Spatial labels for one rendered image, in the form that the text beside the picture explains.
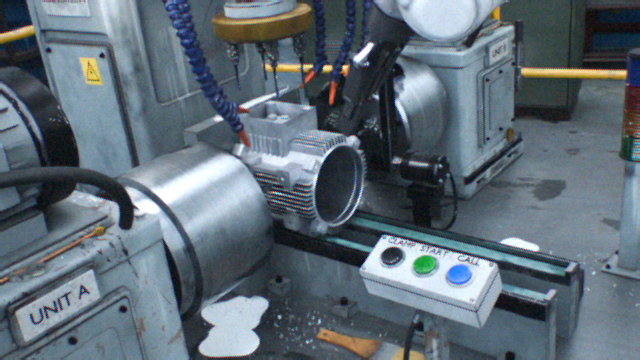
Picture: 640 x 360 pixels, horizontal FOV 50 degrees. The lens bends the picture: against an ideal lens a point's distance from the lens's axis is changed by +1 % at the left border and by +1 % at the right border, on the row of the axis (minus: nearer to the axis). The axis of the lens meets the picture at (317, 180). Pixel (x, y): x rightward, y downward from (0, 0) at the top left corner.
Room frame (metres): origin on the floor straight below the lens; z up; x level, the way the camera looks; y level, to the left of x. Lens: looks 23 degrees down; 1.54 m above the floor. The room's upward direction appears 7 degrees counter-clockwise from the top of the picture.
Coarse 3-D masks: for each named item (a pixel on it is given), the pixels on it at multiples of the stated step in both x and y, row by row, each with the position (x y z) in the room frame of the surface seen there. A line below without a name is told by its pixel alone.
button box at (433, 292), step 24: (384, 240) 0.84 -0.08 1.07; (384, 264) 0.79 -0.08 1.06; (408, 264) 0.79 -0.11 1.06; (456, 264) 0.76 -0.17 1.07; (480, 264) 0.75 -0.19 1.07; (384, 288) 0.79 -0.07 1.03; (408, 288) 0.75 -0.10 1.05; (432, 288) 0.74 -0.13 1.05; (456, 288) 0.72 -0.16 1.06; (480, 288) 0.71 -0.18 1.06; (432, 312) 0.75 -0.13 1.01; (456, 312) 0.72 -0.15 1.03; (480, 312) 0.70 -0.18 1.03
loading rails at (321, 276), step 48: (288, 240) 1.18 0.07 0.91; (336, 240) 1.14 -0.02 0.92; (432, 240) 1.10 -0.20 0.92; (480, 240) 1.06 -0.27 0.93; (288, 288) 1.17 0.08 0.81; (336, 288) 1.11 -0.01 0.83; (528, 288) 0.97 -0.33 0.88; (576, 288) 0.95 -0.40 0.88; (480, 336) 0.92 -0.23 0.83; (528, 336) 0.87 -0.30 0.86
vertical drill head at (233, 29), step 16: (240, 0) 1.24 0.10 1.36; (256, 0) 1.22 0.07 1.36; (272, 0) 1.23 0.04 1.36; (288, 0) 1.23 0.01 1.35; (224, 16) 1.26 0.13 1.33; (240, 16) 1.21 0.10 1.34; (256, 16) 1.20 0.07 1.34; (272, 16) 1.20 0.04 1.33; (288, 16) 1.19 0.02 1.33; (304, 16) 1.22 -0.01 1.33; (224, 32) 1.21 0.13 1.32; (240, 32) 1.19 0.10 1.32; (256, 32) 1.18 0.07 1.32; (272, 32) 1.18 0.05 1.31; (288, 32) 1.19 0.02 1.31; (304, 32) 1.26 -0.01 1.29; (272, 48) 1.19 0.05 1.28; (304, 48) 1.26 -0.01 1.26; (272, 64) 1.20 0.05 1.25; (304, 80) 1.26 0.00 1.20
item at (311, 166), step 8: (352, 136) 1.22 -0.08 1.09; (240, 144) 1.25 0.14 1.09; (352, 144) 1.21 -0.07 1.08; (232, 152) 1.25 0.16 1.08; (240, 152) 1.24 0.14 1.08; (312, 160) 1.13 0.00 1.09; (304, 168) 1.13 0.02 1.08; (312, 168) 1.12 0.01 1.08; (360, 200) 1.22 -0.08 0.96; (360, 208) 1.22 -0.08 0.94; (312, 224) 1.13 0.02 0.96; (320, 224) 1.12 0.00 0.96; (320, 232) 1.12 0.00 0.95
